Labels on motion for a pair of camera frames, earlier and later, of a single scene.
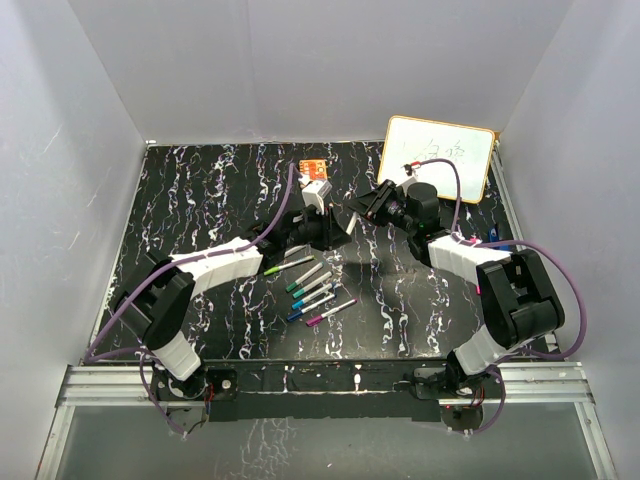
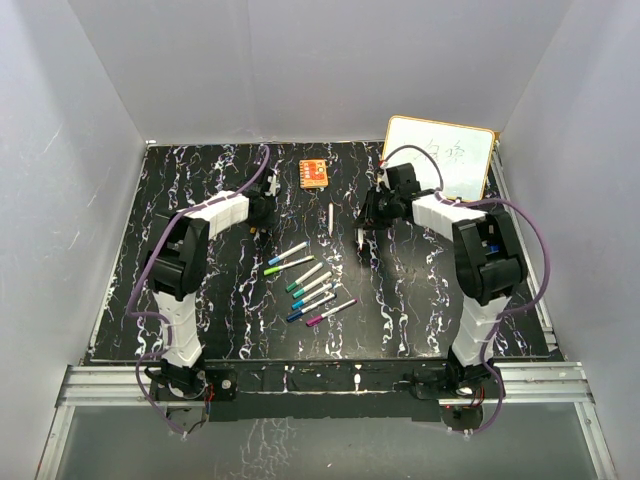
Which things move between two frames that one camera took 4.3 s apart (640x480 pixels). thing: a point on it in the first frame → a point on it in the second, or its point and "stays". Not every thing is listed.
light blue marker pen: [294, 249] stays
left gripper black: [331, 235] → [268, 222]
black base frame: [328, 390] stays
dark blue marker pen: [300, 313] stays
